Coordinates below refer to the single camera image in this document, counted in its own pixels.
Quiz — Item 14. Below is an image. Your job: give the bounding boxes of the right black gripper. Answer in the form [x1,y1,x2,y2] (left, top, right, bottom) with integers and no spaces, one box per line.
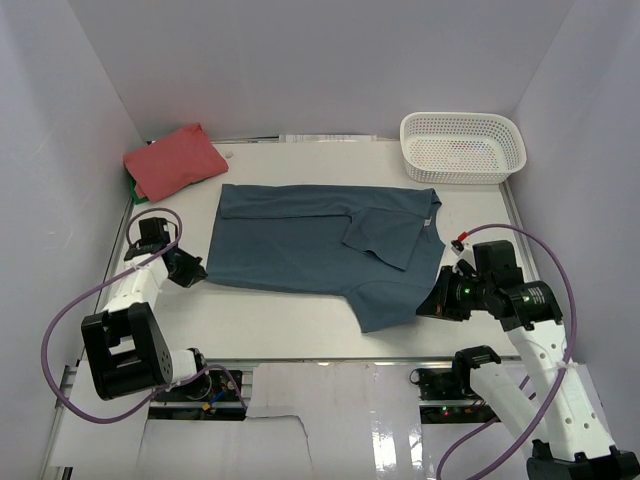
[416,265,491,321]

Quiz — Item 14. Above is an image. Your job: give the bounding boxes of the blue t shirt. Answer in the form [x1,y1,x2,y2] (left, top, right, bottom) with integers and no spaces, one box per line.
[206,184,445,333]

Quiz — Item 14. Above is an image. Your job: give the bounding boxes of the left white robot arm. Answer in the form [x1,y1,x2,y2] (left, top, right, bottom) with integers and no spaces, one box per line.
[81,217,212,400]

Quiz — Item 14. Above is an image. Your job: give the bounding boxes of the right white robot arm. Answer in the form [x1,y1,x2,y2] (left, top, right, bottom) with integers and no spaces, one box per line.
[416,240,639,479]

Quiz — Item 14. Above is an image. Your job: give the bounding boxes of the folded green t shirt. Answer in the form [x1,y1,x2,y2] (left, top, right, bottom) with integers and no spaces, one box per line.
[128,175,149,205]

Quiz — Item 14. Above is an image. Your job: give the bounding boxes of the folded red t shirt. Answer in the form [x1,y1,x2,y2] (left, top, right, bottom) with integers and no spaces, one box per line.
[123,123,229,203]

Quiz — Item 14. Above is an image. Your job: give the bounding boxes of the white plastic laundry basket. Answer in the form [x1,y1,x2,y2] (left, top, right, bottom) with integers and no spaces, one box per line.
[399,112,527,185]

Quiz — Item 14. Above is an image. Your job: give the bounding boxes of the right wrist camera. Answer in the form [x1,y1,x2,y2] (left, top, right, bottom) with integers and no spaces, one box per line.
[451,232,477,276]

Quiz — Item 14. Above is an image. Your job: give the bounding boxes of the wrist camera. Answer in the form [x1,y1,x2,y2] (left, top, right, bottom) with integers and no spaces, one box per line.
[451,232,477,276]
[124,217,171,261]

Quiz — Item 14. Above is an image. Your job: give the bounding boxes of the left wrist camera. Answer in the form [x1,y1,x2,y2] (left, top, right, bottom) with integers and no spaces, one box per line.
[124,217,171,261]

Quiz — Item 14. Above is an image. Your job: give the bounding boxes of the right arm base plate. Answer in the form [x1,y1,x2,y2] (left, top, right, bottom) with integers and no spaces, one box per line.
[409,368,495,425]

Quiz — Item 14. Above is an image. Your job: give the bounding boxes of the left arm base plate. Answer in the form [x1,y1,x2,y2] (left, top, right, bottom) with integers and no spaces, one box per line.
[174,369,246,420]

